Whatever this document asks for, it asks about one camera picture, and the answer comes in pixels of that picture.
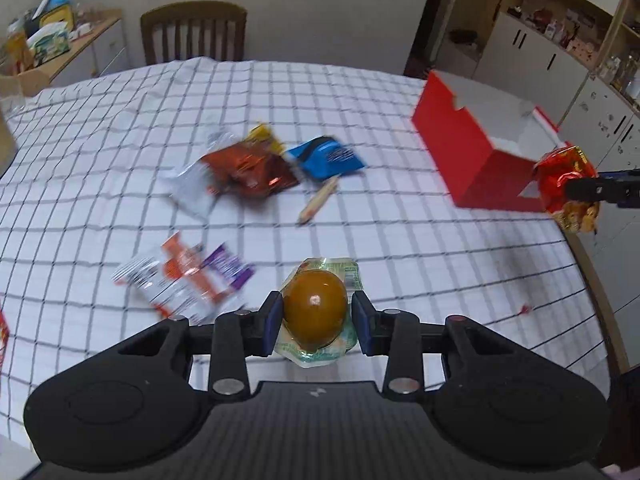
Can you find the red cardboard box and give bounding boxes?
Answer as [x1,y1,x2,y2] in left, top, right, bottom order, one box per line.
[412,70,563,212]

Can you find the white wall cabinets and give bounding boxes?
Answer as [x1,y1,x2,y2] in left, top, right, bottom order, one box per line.
[473,0,639,170]

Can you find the brown Oreo packet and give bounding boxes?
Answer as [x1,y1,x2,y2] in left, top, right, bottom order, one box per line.
[198,142,299,200]

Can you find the green tissue box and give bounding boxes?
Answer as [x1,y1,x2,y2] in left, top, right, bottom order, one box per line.
[27,22,70,67]

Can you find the red gold snack packet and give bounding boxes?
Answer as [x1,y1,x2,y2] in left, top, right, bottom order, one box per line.
[533,143,600,234]

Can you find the wooden chair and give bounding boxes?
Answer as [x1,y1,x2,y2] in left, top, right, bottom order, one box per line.
[140,0,247,65]

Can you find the brown egg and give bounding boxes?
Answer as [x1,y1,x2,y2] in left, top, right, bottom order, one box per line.
[276,258,362,368]

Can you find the blue snack packet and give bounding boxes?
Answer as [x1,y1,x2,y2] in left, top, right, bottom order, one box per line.
[286,136,366,181]

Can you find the white orange snack packet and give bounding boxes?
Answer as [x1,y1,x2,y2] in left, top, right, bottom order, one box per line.
[112,232,229,325]

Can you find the yellow M&M packet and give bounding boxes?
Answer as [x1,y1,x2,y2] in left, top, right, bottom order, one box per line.
[244,124,286,155]

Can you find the tan stick snack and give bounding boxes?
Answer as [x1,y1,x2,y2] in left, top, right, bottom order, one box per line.
[297,176,340,226]

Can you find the purple white snack packet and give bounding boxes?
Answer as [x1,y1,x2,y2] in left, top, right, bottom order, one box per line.
[201,243,255,308]

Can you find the white checked tablecloth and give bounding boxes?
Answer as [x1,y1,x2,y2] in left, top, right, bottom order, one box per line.
[1,58,611,445]

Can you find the white drawer sideboard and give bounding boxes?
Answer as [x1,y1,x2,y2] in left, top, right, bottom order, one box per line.
[18,9,131,96]

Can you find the yellow blue container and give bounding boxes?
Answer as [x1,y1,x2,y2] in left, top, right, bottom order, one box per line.
[35,0,75,32]

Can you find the orange drink bottle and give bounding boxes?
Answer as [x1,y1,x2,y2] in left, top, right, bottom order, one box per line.
[6,18,35,75]

